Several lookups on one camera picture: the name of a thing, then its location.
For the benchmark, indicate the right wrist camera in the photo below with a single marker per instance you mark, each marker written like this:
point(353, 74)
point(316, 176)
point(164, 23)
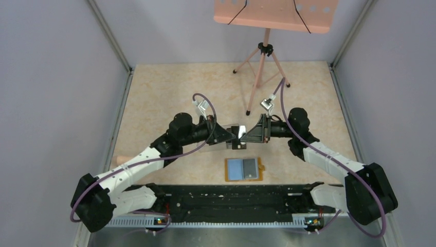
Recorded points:
point(268, 105)

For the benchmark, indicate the clear plastic card box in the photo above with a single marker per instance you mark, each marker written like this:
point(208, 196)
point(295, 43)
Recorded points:
point(218, 147)

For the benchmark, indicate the wooden handle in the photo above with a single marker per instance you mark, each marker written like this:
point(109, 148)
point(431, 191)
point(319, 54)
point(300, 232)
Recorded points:
point(120, 159)

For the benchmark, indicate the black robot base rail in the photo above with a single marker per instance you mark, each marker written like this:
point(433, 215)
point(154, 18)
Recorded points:
point(234, 203)

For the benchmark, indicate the orange leather card holder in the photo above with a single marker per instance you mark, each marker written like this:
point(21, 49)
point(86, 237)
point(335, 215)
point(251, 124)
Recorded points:
point(234, 170)

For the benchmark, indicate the pink music stand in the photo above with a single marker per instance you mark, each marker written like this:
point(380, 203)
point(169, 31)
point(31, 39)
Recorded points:
point(311, 16)

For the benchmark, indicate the white slotted cable duct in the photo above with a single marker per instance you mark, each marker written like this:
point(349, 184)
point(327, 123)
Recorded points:
point(151, 222)

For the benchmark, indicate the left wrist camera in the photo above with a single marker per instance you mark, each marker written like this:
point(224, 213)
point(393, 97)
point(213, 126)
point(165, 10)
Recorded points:
point(201, 107)

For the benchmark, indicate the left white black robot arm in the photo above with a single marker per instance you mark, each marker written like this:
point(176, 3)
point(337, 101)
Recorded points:
point(98, 199)

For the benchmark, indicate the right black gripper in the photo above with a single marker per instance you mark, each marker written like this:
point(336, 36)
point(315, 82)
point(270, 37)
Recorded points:
point(261, 132)

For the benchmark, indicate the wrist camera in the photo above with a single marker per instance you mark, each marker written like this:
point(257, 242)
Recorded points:
point(201, 107)
point(268, 105)

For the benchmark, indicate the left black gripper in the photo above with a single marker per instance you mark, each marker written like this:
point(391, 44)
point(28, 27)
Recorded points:
point(221, 135)

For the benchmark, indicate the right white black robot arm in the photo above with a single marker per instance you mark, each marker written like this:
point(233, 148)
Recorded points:
point(364, 189)

